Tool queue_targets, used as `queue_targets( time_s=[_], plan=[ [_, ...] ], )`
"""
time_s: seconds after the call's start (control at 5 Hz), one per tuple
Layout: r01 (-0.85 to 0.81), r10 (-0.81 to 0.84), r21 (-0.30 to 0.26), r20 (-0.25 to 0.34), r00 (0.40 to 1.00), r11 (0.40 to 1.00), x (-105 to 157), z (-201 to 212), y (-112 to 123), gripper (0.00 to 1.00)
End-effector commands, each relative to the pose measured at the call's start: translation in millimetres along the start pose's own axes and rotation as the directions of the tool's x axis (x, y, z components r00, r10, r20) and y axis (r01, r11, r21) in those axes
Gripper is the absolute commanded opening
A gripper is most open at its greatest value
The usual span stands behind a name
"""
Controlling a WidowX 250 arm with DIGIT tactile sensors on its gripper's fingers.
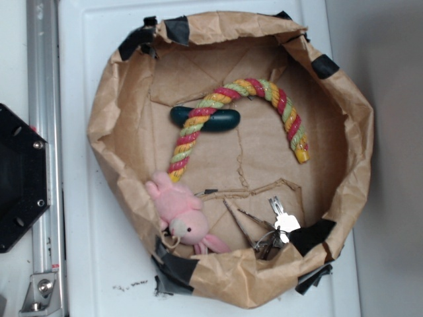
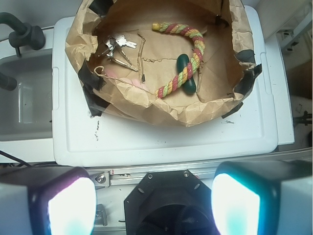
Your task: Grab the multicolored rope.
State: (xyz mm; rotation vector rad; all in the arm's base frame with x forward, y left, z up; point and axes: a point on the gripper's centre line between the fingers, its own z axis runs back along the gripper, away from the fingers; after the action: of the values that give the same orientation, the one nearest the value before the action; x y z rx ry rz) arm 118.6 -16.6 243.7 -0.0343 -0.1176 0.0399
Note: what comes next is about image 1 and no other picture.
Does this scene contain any brown paper bag bin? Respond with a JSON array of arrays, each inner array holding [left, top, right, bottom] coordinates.
[[87, 11, 373, 308]]

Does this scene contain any dark green oblong toy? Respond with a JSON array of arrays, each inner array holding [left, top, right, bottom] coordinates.
[[170, 106, 241, 132]]

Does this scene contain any pink plush bunny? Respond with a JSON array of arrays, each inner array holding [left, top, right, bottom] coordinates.
[[145, 171, 231, 254]]

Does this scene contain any silver key bunch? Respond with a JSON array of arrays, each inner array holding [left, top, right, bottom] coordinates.
[[223, 196, 301, 260]]

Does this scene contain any white tray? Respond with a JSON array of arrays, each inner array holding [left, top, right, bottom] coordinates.
[[58, 1, 361, 316]]

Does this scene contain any multicolored twisted rope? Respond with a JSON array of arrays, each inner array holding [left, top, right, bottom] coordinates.
[[167, 78, 311, 184]]

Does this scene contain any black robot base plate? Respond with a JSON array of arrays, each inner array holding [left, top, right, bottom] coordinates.
[[1, 104, 49, 254]]

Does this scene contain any aluminium extrusion rail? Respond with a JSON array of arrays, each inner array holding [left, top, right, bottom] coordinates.
[[25, 0, 69, 317]]

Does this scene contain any metal corner bracket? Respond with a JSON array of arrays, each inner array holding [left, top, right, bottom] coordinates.
[[19, 272, 61, 316]]

